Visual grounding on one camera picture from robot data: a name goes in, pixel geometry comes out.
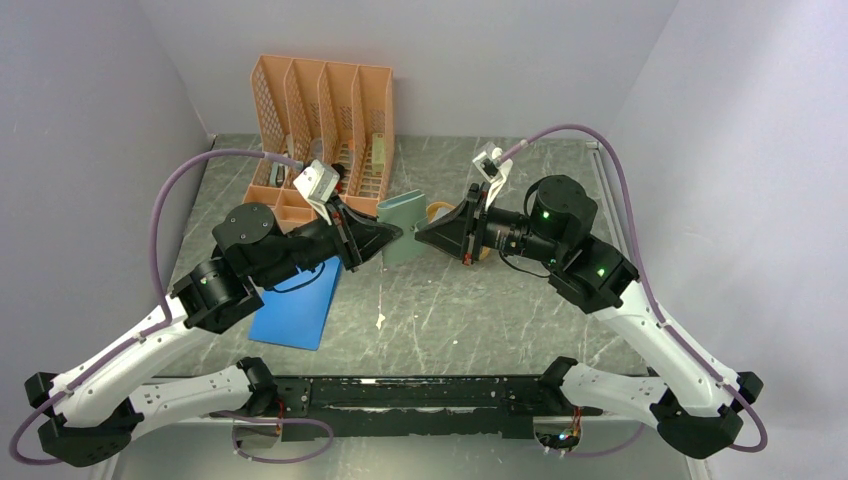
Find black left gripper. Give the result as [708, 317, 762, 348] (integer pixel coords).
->
[255, 189, 403, 289]

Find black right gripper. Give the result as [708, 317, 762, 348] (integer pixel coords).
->
[415, 181, 564, 266]

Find yellow oval tray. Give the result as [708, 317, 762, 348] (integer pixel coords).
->
[425, 203, 495, 263]

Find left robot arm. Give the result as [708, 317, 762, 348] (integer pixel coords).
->
[25, 196, 402, 467]

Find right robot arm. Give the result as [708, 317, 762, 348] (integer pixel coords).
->
[415, 175, 763, 459]

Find pale green eraser block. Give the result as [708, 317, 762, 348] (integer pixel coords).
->
[371, 133, 387, 175]

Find white grey utility knife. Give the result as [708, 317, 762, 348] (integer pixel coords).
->
[268, 161, 288, 188]

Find blue notebook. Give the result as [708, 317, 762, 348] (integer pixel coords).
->
[248, 257, 342, 351]

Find orange plastic file organizer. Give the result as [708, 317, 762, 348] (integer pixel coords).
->
[251, 55, 395, 215]

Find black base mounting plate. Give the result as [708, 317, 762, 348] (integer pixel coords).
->
[235, 357, 577, 441]

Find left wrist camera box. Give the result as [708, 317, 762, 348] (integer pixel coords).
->
[293, 160, 341, 224]

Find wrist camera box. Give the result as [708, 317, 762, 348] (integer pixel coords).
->
[293, 160, 341, 224]
[472, 142, 513, 211]

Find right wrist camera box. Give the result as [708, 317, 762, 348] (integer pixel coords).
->
[472, 142, 513, 211]

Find aluminium table edge rail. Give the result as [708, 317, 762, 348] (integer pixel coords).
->
[585, 140, 630, 258]

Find aluminium front frame rail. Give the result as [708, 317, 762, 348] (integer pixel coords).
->
[96, 410, 709, 479]

